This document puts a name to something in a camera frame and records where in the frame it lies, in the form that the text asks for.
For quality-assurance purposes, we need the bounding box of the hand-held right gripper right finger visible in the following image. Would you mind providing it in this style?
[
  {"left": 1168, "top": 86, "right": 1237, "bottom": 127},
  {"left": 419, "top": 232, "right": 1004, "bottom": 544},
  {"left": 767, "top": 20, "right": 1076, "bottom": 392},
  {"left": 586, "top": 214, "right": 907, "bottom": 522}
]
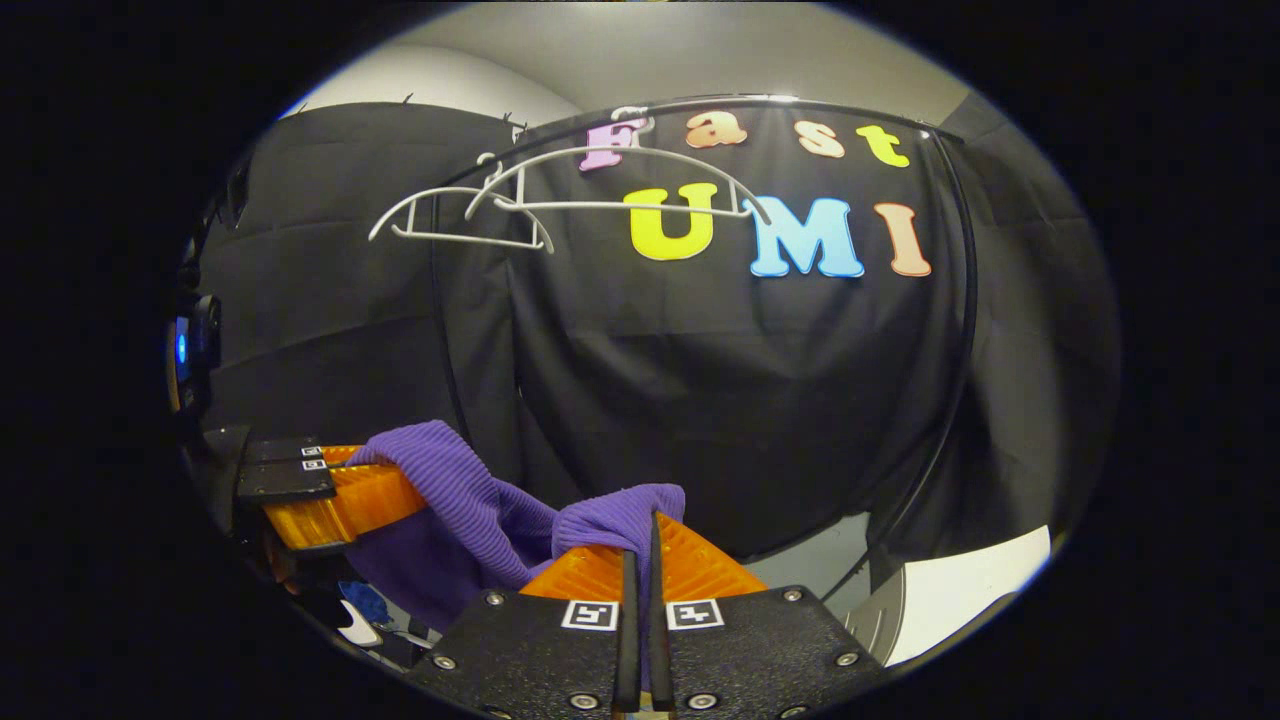
[{"left": 648, "top": 511, "right": 887, "bottom": 720}]

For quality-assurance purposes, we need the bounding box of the black backdrop cloth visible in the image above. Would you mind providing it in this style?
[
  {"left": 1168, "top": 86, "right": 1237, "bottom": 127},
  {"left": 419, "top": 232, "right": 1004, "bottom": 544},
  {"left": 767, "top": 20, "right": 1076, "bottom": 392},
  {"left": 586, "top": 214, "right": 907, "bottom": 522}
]
[{"left": 190, "top": 100, "right": 1121, "bottom": 591}]

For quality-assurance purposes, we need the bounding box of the white clothes hanger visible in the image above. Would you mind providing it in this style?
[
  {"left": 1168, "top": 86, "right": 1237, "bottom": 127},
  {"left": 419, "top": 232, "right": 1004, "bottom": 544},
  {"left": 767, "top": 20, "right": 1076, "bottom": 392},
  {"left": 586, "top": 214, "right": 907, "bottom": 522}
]
[
  {"left": 367, "top": 153, "right": 557, "bottom": 254},
  {"left": 464, "top": 106, "right": 772, "bottom": 227}
]

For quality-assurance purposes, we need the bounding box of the blue cloth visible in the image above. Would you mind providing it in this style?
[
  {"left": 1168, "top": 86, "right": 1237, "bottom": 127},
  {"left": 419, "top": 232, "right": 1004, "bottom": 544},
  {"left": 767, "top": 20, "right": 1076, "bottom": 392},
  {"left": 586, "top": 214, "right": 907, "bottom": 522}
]
[{"left": 348, "top": 580, "right": 393, "bottom": 623}]

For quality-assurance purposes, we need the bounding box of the black metal clothes rack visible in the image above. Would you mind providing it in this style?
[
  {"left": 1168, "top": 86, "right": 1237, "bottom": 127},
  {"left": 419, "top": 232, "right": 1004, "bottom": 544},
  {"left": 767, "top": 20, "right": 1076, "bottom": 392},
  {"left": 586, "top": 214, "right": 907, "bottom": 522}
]
[{"left": 430, "top": 95, "right": 982, "bottom": 601}]

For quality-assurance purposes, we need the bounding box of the purple corduroy jacket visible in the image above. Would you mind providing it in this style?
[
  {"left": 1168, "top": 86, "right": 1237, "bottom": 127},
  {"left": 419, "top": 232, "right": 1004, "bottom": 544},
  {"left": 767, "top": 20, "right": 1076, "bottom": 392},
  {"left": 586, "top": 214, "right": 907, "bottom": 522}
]
[{"left": 345, "top": 420, "right": 688, "bottom": 633}]

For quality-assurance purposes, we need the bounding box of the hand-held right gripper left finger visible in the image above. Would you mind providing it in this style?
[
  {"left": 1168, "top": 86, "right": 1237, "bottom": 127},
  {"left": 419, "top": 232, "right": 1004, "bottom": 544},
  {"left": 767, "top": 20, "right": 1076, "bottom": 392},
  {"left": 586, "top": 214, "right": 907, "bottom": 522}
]
[{"left": 408, "top": 544, "right": 642, "bottom": 720}]

